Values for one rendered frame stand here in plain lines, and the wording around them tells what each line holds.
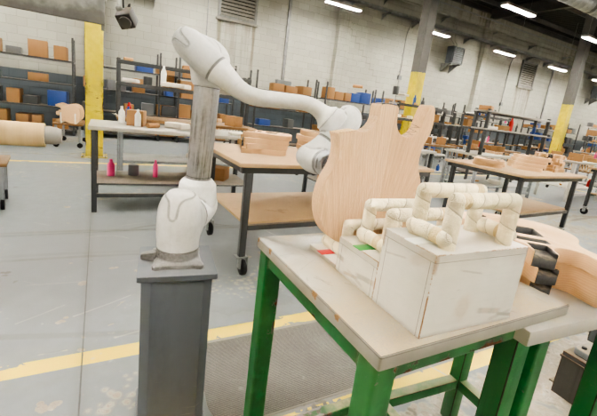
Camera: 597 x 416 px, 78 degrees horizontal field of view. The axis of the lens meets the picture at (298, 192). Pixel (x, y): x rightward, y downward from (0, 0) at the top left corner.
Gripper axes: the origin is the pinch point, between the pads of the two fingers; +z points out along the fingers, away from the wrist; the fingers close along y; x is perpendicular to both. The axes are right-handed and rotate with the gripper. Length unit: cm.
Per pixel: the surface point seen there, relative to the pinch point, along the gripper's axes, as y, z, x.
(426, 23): -636, -688, 260
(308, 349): -34, -69, -115
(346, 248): 13.8, 14.6, -14.6
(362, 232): 11.2, 16.1, -9.9
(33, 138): 75, 26, 10
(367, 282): 13.8, 24.4, -18.8
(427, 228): 11.1, 35.8, -1.8
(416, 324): 13.8, 40.3, -19.3
